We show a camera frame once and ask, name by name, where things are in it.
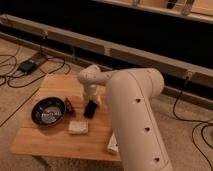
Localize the black cable on left floor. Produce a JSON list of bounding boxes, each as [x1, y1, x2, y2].
[[0, 46, 72, 89]]

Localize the small red brown object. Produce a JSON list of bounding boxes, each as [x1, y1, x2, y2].
[[65, 98, 74, 114]]

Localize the wooden board table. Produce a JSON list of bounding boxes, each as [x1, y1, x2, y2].
[[10, 74, 120, 162]]

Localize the white rectangular block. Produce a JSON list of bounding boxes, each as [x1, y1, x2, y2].
[[107, 134, 119, 154]]

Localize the long wooden rail frame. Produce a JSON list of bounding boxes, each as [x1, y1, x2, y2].
[[0, 14, 213, 88]]

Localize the black round bowl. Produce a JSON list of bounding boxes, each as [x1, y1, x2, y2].
[[31, 97, 66, 127]]

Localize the white sponge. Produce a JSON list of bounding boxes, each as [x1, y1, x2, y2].
[[68, 121, 88, 134]]

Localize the black eraser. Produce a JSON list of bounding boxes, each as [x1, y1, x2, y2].
[[84, 101, 98, 119]]

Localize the black cable on floor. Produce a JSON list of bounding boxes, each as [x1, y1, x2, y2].
[[0, 46, 72, 89], [172, 76, 213, 161]]

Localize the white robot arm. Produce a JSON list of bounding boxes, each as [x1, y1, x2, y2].
[[77, 65, 173, 171]]

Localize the black cable on right floor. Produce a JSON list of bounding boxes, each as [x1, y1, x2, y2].
[[172, 76, 213, 161]]

